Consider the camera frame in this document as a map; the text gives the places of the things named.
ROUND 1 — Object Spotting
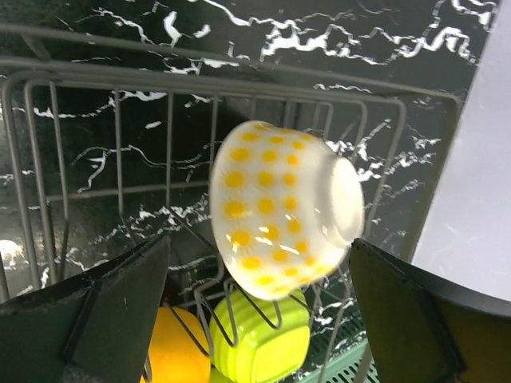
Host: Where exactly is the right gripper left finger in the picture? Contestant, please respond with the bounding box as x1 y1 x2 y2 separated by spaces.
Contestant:
1 235 170 382

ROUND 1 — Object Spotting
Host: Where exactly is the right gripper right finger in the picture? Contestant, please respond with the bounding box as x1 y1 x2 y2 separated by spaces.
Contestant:
349 239 510 382

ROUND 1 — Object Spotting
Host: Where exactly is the orange bowl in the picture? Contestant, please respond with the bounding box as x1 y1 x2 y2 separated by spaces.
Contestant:
149 306 211 383

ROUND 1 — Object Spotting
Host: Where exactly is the white green bowl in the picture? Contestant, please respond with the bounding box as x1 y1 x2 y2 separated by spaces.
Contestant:
209 290 311 382

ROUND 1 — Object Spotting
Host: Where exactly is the green striped bowl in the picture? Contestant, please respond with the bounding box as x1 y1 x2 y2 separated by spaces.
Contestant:
208 120 365 301

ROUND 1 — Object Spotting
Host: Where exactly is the yellow bowl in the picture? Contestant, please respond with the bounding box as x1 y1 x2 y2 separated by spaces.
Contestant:
209 367 235 383

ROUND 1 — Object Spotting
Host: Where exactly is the green plastic file organizer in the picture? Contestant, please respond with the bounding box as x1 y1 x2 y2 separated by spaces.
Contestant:
291 315 368 382

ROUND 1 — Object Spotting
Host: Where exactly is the wire dish rack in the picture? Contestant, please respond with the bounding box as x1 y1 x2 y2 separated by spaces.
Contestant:
1 23 461 369

